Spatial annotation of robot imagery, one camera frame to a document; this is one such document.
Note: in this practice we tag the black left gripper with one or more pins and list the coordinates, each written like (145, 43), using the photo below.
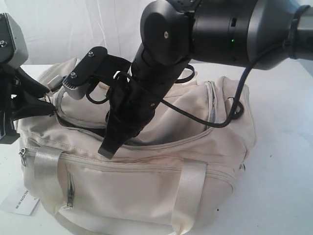
(11, 83)

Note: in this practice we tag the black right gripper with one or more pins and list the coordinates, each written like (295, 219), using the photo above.
(133, 101)

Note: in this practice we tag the cream fabric duffel bag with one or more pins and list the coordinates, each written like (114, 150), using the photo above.
(169, 179)

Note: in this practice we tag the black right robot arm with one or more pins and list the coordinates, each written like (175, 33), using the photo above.
(253, 34)

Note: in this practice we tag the white paper label tag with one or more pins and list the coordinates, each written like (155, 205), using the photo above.
(19, 202)

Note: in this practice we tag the white backdrop curtain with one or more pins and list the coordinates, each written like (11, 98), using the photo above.
(54, 31)

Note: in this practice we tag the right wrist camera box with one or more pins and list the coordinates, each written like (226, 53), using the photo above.
(76, 83)

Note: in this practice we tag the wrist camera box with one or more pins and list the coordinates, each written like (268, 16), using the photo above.
(13, 49)
(76, 83)

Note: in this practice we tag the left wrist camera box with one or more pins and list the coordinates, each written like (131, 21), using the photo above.
(13, 49)

